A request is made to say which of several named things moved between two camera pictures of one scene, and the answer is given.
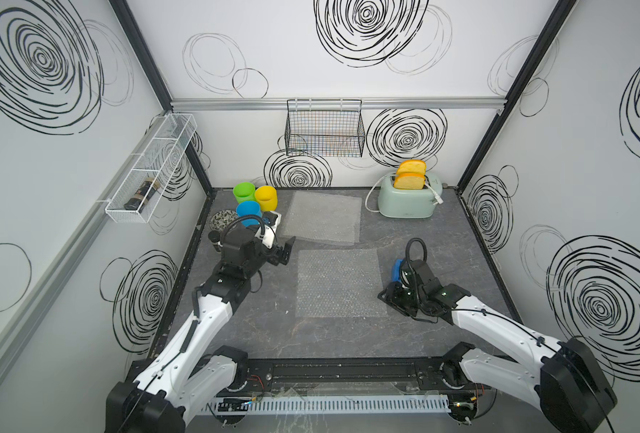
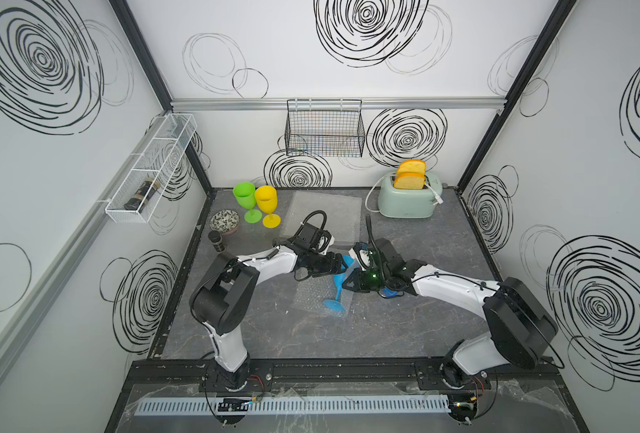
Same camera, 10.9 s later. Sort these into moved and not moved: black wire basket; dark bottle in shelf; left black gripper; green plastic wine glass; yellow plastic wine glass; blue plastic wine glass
Moved: left black gripper; blue plastic wine glass
Not moved: green plastic wine glass; black wire basket; dark bottle in shelf; yellow plastic wine glass
